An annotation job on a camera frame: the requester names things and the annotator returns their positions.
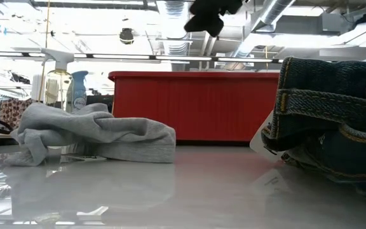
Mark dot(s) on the long LED light bar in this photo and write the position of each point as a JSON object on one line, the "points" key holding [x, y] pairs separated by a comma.
{"points": [[122, 56]]}

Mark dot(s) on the dark blue denim jeans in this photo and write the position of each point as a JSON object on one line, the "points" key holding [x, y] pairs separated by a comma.
{"points": [[329, 108]]}

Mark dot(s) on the white paper jeans tag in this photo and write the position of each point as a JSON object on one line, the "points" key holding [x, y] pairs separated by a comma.
{"points": [[260, 143]]}

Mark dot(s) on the brown patterned fabric bag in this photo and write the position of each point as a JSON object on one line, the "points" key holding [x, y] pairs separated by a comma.
{"points": [[14, 111]]}

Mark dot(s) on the ribbed silver ventilation duct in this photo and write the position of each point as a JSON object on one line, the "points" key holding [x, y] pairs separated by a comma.
{"points": [[173, 47]]}

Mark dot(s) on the clear spray bottle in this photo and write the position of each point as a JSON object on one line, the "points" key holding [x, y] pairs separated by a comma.
{"points": [[59, 57]]}

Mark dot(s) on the red plastic laundry bin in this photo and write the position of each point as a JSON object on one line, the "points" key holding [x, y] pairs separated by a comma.
{"points": [[195, 108]]}

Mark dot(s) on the blue air freshener bottle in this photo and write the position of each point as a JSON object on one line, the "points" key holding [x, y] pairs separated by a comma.
{"points": [[78, 86]]}

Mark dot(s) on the smooth silver ventilation duct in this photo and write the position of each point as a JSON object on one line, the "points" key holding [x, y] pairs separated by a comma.
{"points": [[272, 12]]}

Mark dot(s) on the black ceiling spotlight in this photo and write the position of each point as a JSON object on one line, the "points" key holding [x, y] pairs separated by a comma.
{"points": [[126, 35]]}

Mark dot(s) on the grey sweat pants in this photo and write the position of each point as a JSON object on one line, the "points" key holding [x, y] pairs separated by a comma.
{"points": [[106, 136]]}

